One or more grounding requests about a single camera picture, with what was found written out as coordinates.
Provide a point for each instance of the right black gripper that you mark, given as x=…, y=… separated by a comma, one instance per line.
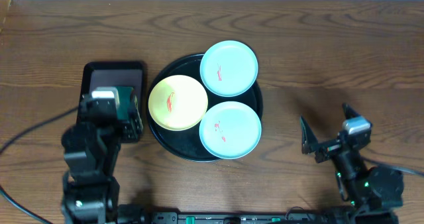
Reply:
x=329, y=148

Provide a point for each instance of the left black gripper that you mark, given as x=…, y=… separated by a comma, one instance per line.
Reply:
x=132, y=132

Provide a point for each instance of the yellow plate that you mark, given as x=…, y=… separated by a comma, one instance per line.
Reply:
x=177, y=102

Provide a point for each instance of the light blue plate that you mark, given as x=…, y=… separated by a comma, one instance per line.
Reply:
x=228, y=68
x=230, y=130

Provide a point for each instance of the green sponge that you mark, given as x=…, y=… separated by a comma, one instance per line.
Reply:
x=125, y=96

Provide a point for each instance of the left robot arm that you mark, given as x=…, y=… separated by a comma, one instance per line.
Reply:
x=91, y=191

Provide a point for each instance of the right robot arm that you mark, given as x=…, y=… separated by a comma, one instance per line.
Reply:
x=373, y=192

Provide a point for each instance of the rectangular black sponge tray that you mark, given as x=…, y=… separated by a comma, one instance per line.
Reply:
x=109, y=74

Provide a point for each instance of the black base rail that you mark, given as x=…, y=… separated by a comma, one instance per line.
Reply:
x=235, y=218

